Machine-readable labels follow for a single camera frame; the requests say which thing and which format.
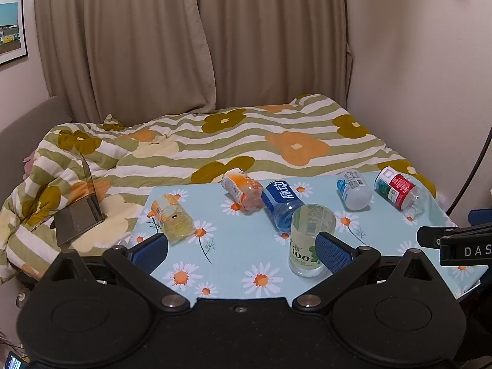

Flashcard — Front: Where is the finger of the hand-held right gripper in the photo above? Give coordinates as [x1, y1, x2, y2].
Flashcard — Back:
[417, 225, 492, 267]
[468, 208, 492, 227]

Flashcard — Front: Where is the black cable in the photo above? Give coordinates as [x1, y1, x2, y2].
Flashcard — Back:
[445, 128, 492, 216]

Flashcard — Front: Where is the small black device with screen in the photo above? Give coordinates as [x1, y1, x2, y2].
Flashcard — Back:
[5, 351, 30, 369]

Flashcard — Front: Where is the grey laptop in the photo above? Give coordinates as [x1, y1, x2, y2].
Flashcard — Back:
[53, 153, 105, 247]

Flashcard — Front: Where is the clear cup with white label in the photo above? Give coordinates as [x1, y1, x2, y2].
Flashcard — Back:
[337, 169, 373, 212]

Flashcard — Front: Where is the clear cup with blue label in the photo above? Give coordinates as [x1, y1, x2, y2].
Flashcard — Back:
[261, 179, 307, 233]

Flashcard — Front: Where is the clear cup with orange label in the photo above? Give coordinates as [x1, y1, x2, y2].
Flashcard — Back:
[222, 168, 267, 213]

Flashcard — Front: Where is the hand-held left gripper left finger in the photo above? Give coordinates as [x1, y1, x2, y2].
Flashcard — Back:
[49, 233, 192, 313]

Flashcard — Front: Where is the striped flower blanket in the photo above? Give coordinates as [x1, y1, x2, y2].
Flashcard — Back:
[0, 93, 439, 284]

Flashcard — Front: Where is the light blue daisy tablecloth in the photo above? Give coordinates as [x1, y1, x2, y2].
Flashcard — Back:
[125, 171, 483, 301]

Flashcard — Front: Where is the clear cup with green label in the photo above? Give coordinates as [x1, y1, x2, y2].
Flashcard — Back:
[288, 204, 337, 278]

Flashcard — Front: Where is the grey headboard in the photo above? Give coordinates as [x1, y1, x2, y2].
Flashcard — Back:
[0, 96, 74, 203]

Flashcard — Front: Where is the framed wall picture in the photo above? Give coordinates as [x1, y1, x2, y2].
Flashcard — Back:
[0, 0, 30, 66]

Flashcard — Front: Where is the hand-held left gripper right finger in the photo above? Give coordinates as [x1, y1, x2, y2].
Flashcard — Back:
[292, 231, 438, 313]

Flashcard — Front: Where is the clear cup with red label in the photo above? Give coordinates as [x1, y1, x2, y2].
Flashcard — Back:
[374, 166, 427, 214]

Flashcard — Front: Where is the pink plush toy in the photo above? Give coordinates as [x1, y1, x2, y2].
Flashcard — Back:
[22, 151, 38, 181]

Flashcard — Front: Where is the beige curtain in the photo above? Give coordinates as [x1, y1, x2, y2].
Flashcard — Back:
[33, 0, 216, 124]
[189, 0, 353, 113]

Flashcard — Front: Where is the clear cup with yellow liquid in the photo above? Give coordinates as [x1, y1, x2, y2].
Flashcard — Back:
[151, 194, 195, 245]

